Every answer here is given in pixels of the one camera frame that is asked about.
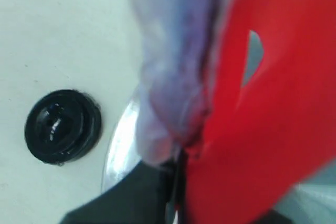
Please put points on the round stainless steel plate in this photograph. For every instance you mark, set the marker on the round stainless steel plate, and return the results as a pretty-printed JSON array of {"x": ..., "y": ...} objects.
[{"x": 312, "y": 201}]

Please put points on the red flag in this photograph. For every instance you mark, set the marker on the red flag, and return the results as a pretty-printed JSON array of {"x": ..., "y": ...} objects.
[{"x": 246, "y": 88}]

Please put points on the black round flag base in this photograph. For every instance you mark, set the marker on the black round flag base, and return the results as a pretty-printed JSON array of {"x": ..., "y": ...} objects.
[{"x": 63, "y": 126}]

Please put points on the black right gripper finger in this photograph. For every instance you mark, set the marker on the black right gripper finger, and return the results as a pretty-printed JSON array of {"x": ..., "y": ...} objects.
[{"x": 145, "y": 195}]

